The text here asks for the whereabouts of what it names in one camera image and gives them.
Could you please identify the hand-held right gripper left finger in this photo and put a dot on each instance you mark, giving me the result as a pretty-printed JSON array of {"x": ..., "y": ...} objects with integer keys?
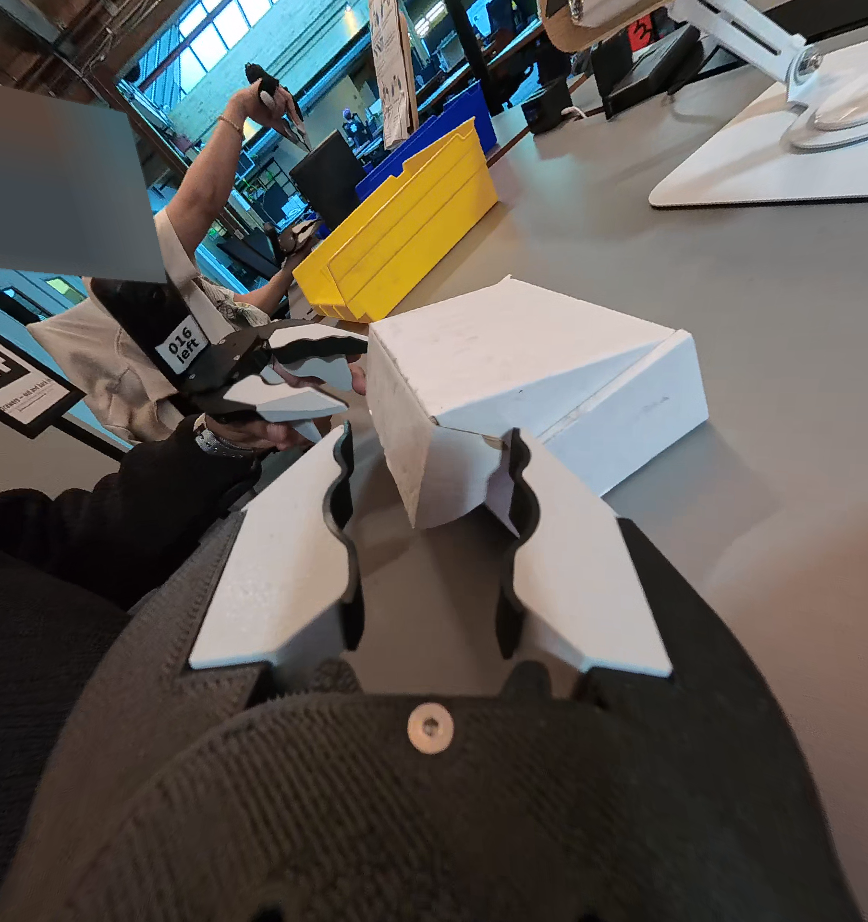
[{"x": 275, "y": 576}]

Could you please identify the person's dark sweater torso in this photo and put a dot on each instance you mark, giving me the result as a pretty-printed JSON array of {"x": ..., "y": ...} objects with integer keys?
[{"x": 30, "y": 684}]

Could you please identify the silver wristwatch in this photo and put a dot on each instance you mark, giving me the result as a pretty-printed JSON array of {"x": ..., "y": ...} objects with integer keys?
[{"x": 214, "y": 441}]

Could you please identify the black monitor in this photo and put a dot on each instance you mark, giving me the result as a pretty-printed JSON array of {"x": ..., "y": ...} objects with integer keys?
[{"x": 326, "y": 180}]

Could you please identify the grey desk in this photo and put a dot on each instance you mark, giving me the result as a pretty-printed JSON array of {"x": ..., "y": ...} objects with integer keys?
[{"x": 765, "y": 432}]

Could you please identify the black desk box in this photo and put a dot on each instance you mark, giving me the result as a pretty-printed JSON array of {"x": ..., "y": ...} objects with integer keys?
[{"x": 643, "y": 68}]

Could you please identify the black pole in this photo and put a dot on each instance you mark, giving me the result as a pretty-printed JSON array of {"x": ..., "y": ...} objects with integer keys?
[{"x": 473, "y": 50}]

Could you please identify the blue plastic bin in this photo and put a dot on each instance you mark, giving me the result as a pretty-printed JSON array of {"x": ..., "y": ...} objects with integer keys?
[{"x": 470, "y": 115}]

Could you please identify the black power adapter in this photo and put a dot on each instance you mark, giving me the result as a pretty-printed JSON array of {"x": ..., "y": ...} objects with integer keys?
[{"x": 547, "y": 104}]

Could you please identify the person's left hand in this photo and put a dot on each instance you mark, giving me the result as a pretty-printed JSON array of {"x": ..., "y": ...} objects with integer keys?
[{"x": 261, "y": 436}]

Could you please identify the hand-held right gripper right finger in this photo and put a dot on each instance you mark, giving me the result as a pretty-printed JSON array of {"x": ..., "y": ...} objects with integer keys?
[{"x": 585, "y": 583}]

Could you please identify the tan hanging poster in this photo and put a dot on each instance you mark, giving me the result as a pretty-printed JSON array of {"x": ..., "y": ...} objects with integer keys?
[{"x": 394, "y": 72}]

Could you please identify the black white marker sign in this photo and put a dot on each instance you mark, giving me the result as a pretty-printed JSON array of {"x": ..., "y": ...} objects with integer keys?
[{"x": 8, "y": 382}]

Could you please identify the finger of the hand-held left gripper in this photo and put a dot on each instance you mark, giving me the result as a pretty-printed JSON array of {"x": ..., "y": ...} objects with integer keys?
[
  {"x": 289, "y": 403},
  {"x": 326, "y": 367}
]

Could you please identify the yellow plastic bin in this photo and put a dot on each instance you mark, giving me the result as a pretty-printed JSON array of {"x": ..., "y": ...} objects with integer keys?
[{"x": 405, "y": 230}]

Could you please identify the white cardboard mailer box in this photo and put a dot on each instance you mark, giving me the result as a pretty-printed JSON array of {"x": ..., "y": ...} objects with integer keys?
[{"x": 513, "y": 360}]

